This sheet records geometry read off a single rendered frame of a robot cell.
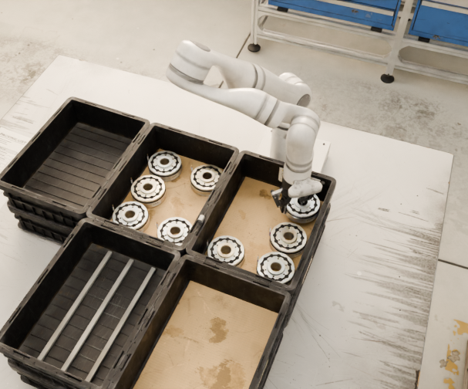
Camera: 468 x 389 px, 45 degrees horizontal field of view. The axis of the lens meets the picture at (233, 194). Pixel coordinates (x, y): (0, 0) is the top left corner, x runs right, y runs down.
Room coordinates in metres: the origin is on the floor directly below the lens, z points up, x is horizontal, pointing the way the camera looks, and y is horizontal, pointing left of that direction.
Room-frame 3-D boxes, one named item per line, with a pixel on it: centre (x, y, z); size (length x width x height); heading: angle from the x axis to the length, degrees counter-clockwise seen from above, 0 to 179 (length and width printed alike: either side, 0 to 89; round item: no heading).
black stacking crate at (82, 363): (0.66, 0.34, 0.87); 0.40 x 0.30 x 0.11; 158
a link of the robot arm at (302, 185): (0.97, -0.17, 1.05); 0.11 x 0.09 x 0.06; 17
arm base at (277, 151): (1.27, -0.16, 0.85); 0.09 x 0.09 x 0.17; 82
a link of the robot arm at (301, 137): (0.98, -0.17, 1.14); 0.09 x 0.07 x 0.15; 162
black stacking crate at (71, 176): (1.14, 0.47, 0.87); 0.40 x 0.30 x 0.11; 158
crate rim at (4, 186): (1.14, 0.47, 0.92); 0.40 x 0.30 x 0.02; 158
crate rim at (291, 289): (0.92, -0.09, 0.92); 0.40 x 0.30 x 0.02; 158
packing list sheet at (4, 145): (1.27, 0.81, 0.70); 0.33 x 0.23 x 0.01; 161
